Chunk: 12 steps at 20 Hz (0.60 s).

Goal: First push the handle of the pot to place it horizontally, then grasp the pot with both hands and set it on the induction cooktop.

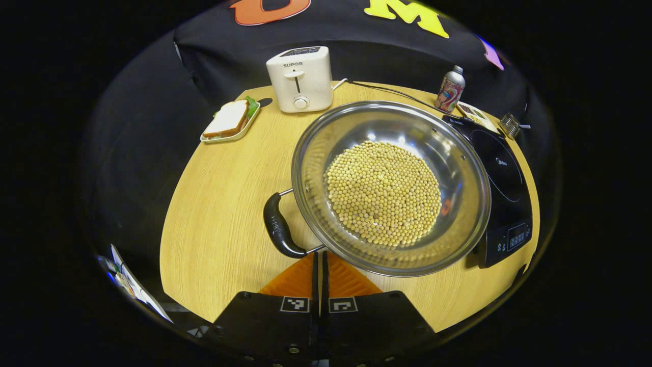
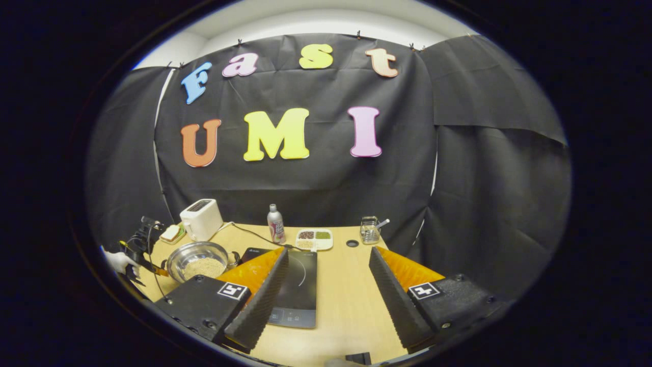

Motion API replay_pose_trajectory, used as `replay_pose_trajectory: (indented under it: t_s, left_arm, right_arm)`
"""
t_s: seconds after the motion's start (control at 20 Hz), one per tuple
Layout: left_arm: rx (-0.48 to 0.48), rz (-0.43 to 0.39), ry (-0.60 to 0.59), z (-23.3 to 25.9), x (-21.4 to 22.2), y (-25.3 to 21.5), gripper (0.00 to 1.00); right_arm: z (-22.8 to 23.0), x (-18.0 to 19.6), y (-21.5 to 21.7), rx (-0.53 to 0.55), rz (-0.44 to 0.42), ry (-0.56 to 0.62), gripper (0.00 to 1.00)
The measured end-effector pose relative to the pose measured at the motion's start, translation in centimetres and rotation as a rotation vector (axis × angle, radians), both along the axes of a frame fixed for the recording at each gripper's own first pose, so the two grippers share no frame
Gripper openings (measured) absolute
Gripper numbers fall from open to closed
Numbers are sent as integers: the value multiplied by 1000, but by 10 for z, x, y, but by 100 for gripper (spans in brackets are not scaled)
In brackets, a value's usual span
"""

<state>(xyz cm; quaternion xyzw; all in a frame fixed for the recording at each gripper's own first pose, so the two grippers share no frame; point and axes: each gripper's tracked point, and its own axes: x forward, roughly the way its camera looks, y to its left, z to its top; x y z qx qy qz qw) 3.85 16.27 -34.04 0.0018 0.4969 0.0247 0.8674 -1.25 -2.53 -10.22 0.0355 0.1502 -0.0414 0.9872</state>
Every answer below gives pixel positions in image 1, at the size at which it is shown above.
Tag pile of yellow soybeans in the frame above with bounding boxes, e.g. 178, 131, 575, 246
324, 141, 442, 247

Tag silver drink bottle colourful label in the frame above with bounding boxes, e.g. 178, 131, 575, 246
434, 65, 466, 113

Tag white rectangular sandwich plate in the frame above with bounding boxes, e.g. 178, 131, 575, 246
200, 101, 261, 144

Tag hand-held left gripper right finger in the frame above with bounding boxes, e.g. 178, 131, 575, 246
321, 251, 439, 367

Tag printed paper sheets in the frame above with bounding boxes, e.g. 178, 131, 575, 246
98, 244, 174, 323

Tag steel pot with black handles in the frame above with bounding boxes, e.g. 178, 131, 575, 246
263, 100, 492, 278

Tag white toaster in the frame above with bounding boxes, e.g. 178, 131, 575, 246
265, 46, 334, 114

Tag small wire mesh basket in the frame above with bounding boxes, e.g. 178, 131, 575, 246
498, 112, 531, 141

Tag black power cable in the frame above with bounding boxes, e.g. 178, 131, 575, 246
348, 81, 464, 121

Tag white divided dish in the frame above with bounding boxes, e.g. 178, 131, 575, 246
457, 101, 500, 134

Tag sandwich with lettuce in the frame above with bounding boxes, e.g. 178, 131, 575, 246
203, 97, 259, 139

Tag black induction cooktop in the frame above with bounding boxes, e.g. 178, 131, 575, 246
442, 115, 533, 269

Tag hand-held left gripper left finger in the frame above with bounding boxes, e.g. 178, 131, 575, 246
201, 251, 320, 367

